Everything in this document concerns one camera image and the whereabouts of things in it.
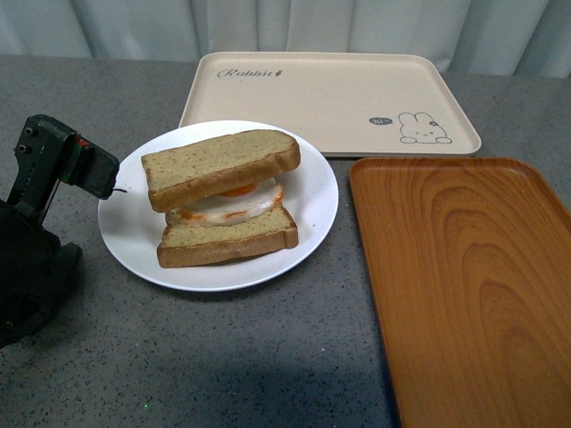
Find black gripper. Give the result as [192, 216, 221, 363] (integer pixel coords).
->
[1, 114, 120, 347]

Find white round plate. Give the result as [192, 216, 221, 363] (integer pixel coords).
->
[98, 120, 339, 292]

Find bread slice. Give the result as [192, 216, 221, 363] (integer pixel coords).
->
[157, 205, 299, 268]
[141, 129, 301, 212]

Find fried egg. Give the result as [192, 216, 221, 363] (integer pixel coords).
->
[166, 178, 284, 226]

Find beige rabbit tray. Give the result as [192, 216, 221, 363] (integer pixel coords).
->
[179, 52, 482, 157]

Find brown wooden tray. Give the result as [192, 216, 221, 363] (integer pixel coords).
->
[350, 158, 570, 427]

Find grey-white curtain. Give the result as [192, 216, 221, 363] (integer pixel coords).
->
[1, 0, 570, 78]

